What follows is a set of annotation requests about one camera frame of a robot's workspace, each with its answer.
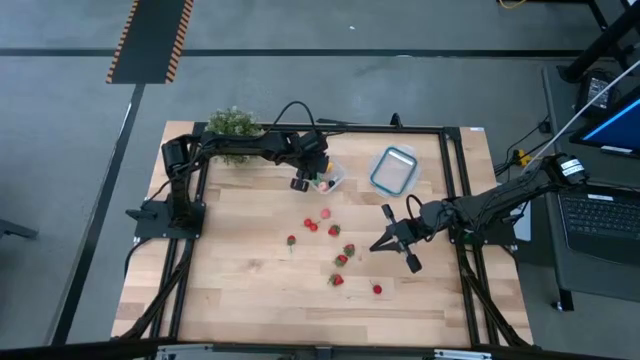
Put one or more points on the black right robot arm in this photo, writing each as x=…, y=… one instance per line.
x=490, y=202

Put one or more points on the green toy cucumber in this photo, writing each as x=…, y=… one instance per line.
x=317, y=177

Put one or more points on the black clamp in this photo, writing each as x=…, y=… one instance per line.
x=396, y=121

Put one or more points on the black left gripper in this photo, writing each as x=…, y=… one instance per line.
x=310, y=150

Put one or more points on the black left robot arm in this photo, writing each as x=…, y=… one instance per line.
x=240, y=145

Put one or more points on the green artificial potted plant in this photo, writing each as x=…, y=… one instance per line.
x=232, y=120

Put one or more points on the black and silver beam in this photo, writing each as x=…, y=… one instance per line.
x=75, y=350

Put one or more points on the black laptop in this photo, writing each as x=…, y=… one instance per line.
x=600, y=220

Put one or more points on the black power adapter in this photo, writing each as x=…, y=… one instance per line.
x=596, y=92

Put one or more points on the laptop computer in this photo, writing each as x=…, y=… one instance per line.
x=590, y=280

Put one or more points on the red toy strawberry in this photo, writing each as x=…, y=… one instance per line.
x=334, y=230
x=291, y=241
x=341, y=260
x=336, y=280
x=349, y=249

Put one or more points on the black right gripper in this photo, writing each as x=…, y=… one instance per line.
x=407, y=232

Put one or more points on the clear lid with teal rim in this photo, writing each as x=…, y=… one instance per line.
x=395, y=172

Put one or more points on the yellow plug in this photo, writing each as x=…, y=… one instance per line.
x=523, y=159

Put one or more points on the yellow toy banana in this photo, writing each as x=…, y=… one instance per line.
x=329, y=166

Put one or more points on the black aluminium table frame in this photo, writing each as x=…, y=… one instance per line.
x=365, y=129

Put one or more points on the black hazard-striped floor mat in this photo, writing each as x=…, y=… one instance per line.
x=150, y=40

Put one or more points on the long-stemmed red toy cherry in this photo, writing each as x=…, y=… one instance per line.
x=377, y=288

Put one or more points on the monitor with blue screen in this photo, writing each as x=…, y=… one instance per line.
x=617, y=130

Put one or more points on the black stand leg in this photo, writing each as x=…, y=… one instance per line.
x=600, y=45

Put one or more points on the clear plastic tupperware container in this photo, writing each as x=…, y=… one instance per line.
x=339, y=172

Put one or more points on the grey furniture foot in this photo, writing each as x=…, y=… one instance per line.
x=17, y=230

